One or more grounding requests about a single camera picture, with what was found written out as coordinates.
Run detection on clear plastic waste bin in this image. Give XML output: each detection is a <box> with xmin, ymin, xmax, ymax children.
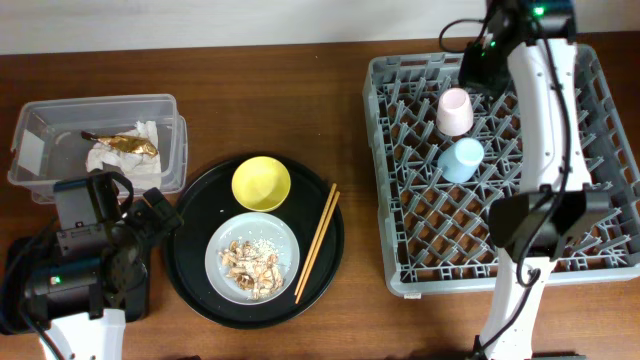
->
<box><xmin>7</xmin><ymin>94</ymin><xmax>188</xmax><ymax>204</ymax></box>

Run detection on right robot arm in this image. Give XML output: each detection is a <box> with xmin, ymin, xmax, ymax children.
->
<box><xmin>459</xmin><ymin>0</ymin><xmax>610</xmax><ymax>359</ymax></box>

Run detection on grey plate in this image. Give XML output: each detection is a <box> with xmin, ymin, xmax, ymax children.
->
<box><xmin>205</xmin><ymin>212</ymin><xmax>300</xmax><ymax>305</ymax></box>

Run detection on grey dishwasher rack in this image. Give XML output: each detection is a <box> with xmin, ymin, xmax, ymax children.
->
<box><xmin>363</xmin><ymin>45</ymin><xmax>639</xmax><ymax>298</ymax></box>

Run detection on pink cup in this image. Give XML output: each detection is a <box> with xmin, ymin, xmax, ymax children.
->
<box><xmin>436</xmin><ymin>88</ymin><xmax>473</xmax><ymax>137</ymax></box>

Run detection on white label on bin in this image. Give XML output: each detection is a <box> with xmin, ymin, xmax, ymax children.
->
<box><xmin>18</xmin><ymin>130</ymin><xmax>45</xmax><ymax>176</ymax></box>

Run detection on light blue cup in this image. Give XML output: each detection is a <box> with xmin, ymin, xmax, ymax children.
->
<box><xmin>437</xmin><ymin>138</ymin><xmax>484</xmax><ymax>183</ymax></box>

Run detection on food scraps on plate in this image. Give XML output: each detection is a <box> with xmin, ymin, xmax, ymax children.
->
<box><xmin>218</xmin><ymin>239</ymin><xmax>284</xmax><ymax>301</ymax></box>

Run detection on yellow bowl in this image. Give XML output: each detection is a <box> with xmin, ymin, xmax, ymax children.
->
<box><xmin>231</xmin><ymin>156</ymin><xmax>292</xmax><ymax>212</ymax></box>

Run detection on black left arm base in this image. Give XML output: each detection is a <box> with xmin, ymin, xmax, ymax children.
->
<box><xmin>1</xmin><ymin>237</ymin><xmax>150</xmax><ymax>335</ymax></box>

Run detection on white napkin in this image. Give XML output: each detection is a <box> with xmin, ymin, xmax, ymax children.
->
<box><xmin>86</xmin><ymin>121</ymin><xmax>161</xmax><ymax>176</ymax></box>

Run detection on round black tray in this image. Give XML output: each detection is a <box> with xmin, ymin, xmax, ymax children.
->
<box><xmin>162</xmin><ymin>155</ymin><xmax>345</xmax><ymax>329</ymax></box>

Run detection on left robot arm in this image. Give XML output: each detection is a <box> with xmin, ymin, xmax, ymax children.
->
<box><xmin>1</xmin><ymin>172</ymin><xmax>183</xmax><ymax>359</ymax></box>

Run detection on gold foil wrapper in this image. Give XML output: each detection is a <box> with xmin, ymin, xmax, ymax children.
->
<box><xmin>80</xmin><ymin>131</ymin><xmax>158</xmax><ymax>157</ymax></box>

